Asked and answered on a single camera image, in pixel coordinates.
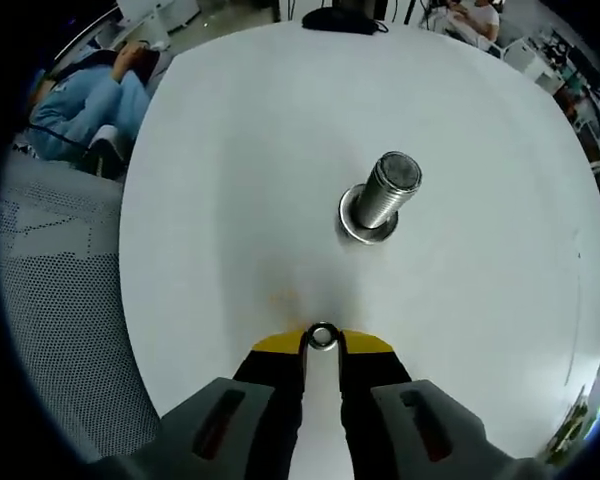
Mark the white chair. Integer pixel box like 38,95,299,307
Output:
497,37,549,76

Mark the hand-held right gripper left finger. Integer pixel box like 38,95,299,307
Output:
92,327,311,480

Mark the large threaded steel stud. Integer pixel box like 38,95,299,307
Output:
337,150,424,246

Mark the silver washer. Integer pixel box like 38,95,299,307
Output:
307,322,340,352

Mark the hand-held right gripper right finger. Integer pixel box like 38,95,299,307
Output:
335,328,551,480

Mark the white rolling cabinet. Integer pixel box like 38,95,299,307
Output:
117,0,201,36

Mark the grey mesh office chair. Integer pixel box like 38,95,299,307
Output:
0,149,164,461

